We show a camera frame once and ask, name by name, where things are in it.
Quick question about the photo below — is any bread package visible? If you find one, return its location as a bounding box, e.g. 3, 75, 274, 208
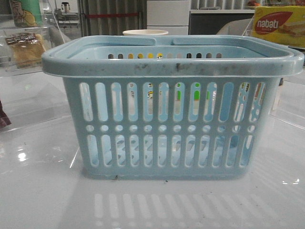
5, 32, 46, 68

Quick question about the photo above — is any light blue plastic basket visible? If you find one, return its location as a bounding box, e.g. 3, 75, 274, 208
42, 35, 305, 179

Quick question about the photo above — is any yellow popcorn paper cup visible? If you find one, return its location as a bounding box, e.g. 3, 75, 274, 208
122, 29, 169, 36

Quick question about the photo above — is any white cabinet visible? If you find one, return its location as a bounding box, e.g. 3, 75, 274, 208
146, 0, 191, 35

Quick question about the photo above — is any dark counter with white top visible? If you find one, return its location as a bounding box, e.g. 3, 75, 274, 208
189, 10, 254, 35

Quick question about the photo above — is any clear acrylic left shelf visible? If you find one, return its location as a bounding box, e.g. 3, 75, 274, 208
0, 0, 69, 132

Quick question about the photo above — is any red snack bag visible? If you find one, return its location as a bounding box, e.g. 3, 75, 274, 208
0, 101, 11, 128

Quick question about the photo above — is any yellow nabati wafer box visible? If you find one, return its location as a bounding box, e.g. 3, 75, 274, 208
251, 6, 305, 48

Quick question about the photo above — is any green cartoon drink bottle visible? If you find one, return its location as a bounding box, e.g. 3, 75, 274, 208
10, 0, 42, 28

